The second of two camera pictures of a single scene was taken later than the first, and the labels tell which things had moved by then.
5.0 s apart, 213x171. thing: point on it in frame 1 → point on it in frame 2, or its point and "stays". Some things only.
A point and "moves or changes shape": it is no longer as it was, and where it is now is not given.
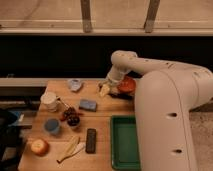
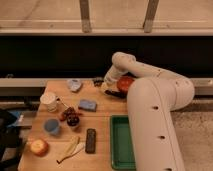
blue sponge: (88, 105) stays
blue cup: (52, 126) stays
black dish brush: (120, 94) moves or changes shape
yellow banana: (73, 143) stays
